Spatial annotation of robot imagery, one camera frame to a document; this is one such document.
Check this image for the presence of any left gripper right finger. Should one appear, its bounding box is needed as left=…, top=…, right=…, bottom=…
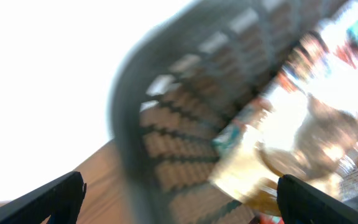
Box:
left=277, top=175, right=358, bottom=224

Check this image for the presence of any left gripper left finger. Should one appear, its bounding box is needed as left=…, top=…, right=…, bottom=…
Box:
left=0, top=171, right=86, bottom=224

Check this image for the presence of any beige coffee bag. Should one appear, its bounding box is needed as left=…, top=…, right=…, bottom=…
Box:
left=209, top=86, right=358, bottom=215

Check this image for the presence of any grey plastic basket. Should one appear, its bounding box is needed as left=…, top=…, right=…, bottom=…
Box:
left=110, top=0, right=342, bottom=223

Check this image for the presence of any Kleenex tissue multipack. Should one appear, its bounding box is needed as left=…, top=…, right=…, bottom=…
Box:
left=275, top=1, right=358, bottom=106

